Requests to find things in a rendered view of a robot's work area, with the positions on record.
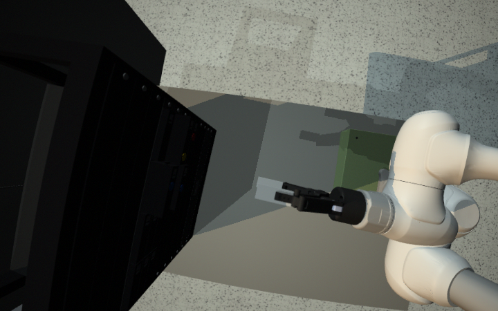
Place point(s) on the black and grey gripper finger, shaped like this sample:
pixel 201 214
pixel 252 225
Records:
pixel 314 203
pixel 285 185

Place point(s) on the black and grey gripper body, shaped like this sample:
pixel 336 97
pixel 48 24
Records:
pixel 354 205

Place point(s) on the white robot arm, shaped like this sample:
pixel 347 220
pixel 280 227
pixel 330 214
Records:
pixel 421 221

